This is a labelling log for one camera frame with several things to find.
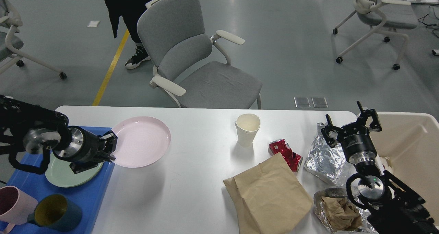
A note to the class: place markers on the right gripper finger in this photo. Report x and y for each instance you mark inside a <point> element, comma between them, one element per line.
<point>330,133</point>
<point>368,118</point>

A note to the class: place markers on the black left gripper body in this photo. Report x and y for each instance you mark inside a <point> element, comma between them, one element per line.
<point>84,147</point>

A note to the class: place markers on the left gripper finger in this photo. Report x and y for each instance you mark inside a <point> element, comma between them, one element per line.
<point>108,142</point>
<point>79,168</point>

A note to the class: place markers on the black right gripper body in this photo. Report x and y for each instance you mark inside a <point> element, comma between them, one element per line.
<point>356,143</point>

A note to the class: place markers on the pink plate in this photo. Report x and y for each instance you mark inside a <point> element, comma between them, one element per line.
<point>142,140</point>

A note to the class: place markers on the dark teal mug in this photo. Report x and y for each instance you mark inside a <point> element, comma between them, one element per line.
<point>56,212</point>

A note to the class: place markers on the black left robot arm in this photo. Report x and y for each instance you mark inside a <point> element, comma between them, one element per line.
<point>36,130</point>

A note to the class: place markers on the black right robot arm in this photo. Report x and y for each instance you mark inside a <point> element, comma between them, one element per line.
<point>393,205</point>

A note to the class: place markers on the green plate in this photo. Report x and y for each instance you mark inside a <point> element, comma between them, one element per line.
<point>60,174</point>

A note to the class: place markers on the crumpled aluminium foil sheet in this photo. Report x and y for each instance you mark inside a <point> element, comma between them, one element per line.
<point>326,163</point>

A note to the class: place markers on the blue plastic tray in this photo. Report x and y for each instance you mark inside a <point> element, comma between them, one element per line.
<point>88,196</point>

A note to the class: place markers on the beige plastic bin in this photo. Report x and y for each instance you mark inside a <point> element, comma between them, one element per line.
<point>410,141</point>

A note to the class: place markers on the floor outlet plate right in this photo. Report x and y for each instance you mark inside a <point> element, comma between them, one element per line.
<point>319,102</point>

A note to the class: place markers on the floor outlet plate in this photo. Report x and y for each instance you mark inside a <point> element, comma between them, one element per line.
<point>302,102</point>
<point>319,102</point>

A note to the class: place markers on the crushed red can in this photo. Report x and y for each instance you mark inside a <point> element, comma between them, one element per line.
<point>293,159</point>

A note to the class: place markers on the floor outlet plate left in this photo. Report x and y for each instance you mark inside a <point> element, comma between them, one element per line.
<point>302,102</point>

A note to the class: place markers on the pink mug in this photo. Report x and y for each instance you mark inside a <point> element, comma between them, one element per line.
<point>15,207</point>

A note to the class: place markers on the foil with brown napkin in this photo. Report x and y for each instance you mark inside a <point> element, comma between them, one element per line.
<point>338,215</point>

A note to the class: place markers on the brown paper bag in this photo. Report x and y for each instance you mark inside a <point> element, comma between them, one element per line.
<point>268,198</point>

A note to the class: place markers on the white paper cup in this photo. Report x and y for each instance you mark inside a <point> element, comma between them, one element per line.
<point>247,126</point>

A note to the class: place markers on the grey office chair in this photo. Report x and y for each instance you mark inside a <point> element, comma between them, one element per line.
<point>190,66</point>

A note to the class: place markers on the white chair right background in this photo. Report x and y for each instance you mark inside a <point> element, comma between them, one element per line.
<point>383,17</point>

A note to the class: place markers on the white chair background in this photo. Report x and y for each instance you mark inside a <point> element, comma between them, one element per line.
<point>383,17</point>
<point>10,44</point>

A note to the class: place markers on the white chair left background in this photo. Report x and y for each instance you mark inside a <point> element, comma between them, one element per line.
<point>10,44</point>

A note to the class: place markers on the person in black clothes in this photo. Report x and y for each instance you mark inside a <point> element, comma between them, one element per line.
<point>130,11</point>

